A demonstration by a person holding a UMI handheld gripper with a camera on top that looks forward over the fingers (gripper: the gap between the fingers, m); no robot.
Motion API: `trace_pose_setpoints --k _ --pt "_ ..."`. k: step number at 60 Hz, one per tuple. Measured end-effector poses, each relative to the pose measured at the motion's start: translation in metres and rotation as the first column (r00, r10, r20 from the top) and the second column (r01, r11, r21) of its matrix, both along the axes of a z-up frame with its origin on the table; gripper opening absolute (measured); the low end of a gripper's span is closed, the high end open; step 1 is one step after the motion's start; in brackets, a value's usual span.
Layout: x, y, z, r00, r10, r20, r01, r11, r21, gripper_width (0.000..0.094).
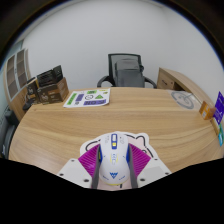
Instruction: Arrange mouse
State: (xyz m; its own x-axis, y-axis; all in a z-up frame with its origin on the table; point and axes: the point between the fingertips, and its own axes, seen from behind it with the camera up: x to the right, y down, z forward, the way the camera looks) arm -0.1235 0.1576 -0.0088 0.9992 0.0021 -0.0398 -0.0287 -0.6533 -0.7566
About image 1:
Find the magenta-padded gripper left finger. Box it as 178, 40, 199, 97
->
57, 143, 101, 190

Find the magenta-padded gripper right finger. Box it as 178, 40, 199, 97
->
127, 143, 172, 190

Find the white blue yellow computer mouse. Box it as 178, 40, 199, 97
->
97, 131, 131, 186

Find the white sticker sheet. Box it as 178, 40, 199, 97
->
62, 87, 111, 109

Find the wide brown cardboard box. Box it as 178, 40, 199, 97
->
36, 77, 70, 104

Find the small orange box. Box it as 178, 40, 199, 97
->
199, 100, 216, 121

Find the small teal packet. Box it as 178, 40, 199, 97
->
218, 123, 224, 147

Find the grey bag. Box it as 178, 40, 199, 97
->
114, 58, 146, 88

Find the wooden side desk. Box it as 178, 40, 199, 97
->
156, 67, 214, 108

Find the tall brown cardboard box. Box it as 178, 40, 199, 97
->
25, 77, 40, 105

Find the black cardboard box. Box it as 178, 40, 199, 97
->
35, 64, 64, 88

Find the purple card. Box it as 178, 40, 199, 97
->
213, 91, 224, 126

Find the black mesh office chair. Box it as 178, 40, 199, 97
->
96, 52, 158, 89

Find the wooden shelf unit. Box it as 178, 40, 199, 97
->
3, 48, 33, 121

